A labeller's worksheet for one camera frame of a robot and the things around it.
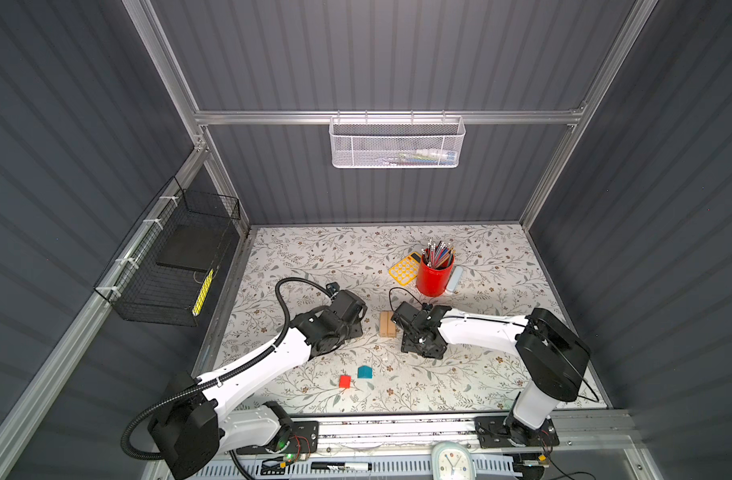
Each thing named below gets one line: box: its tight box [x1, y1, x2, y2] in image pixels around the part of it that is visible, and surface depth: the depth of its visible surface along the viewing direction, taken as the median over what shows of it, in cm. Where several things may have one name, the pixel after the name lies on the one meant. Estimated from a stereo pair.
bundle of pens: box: [421, 239, 457, 269], surface depth 96 cm
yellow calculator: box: [388, 252, 422, 286], surface depth 107 cm
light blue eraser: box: [448, 266, 463, 293], surface depth 102 cm
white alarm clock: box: [431, 441, 477, 480], surface depth 69 cm
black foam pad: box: [156, 224, 230, 273], surface depth 77 cm
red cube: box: [339, 375, 351, 389], surface depth 84 cm
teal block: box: [357, 365, 373, 379], surface depth 86 cm
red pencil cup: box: [416, 254, 454, 297], surface depth 96 cm
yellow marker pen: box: [192, 268, 215, 317], surface depth 69 cm
